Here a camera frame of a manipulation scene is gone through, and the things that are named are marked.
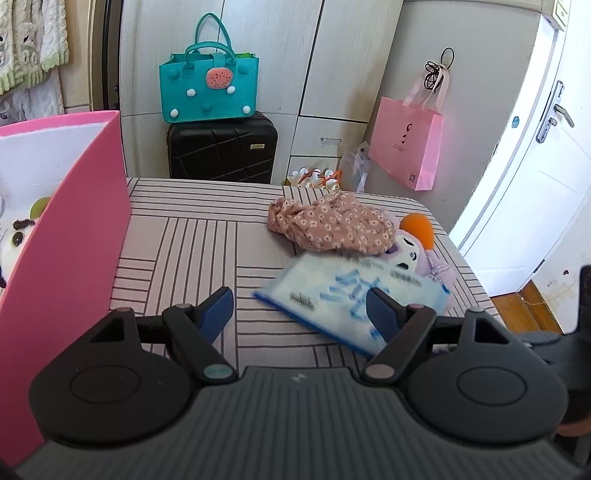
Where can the striped table cover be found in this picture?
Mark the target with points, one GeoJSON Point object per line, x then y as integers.
{"type": "Point", "coordinates": [185, 239]}

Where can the green plush ball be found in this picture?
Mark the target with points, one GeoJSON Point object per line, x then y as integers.
{"type": "Point", "coordinates": [38, 207]}

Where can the black suitcase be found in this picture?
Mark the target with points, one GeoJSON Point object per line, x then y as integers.
{"type": "Point", "coordinates": [233, 150]}

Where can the pink floral fabric scrunchie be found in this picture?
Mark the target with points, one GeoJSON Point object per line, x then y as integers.
{"type": "Point", "coordinates": [335, 222]}

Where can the pink storage box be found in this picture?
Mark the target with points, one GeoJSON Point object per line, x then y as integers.
{"type": "Point", "coordinates": [62, 280]}

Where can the colourful drink bottle pack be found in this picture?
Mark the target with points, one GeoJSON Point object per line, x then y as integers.
{"type": "Point", "coordinates": [328, 180]}

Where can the blue wet wipes pack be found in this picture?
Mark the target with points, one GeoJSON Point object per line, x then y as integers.
{"type": "Point", "coordinates": [328, 293]}

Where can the orange egg-shaped sponge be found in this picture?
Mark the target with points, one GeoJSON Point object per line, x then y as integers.
{"type": "Point", "coordinates": [419, 226]}

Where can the white door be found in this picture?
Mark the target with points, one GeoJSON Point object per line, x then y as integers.
{"type": "Point", "coordinates": [531, 191]}

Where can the pink paper gift bag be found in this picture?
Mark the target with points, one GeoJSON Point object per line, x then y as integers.
{"type": "Point", "coordinates": [407, 135]}

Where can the silver door handle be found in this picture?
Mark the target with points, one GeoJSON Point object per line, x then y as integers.
{"type": "Point", "coordinates": [552, 112]}

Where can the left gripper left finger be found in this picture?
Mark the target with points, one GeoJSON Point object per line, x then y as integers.
{"type": "Point", "coordinates": [130, 377]}

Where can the teal felt handbag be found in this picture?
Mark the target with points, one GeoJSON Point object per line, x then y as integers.
{"type": "Point", "coordinates": [208, 81]}

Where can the white wardrobe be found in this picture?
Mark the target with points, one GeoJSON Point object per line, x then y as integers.
{"type": "Point", "coordinates": [321, 65]}

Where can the clear plastic bag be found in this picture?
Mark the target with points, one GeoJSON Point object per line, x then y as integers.
{"type": "Point", "coordinates": [355, 168]}

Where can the purple plush toy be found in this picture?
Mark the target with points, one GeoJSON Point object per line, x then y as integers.
{"type": "Point", "coordinates": [408, 253]}

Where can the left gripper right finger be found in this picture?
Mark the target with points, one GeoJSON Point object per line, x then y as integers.
{"type": "Point", "coordinates": [467, 377]}

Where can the white plush toy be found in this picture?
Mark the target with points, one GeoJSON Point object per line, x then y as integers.
{"type": "Point", "coordinates": [12, 245]}

